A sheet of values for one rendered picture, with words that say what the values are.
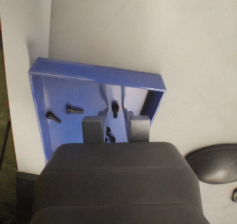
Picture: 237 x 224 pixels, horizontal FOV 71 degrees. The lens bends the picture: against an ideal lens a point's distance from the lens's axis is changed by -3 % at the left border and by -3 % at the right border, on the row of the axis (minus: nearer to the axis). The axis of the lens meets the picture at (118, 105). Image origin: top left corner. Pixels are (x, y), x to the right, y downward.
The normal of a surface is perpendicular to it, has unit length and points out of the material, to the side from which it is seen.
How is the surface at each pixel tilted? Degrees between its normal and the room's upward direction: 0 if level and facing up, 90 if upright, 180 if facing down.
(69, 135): 0
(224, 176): 21
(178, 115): 0
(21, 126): 0
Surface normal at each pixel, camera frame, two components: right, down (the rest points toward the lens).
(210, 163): -0.37, -0.31
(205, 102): 0.03, 0.67
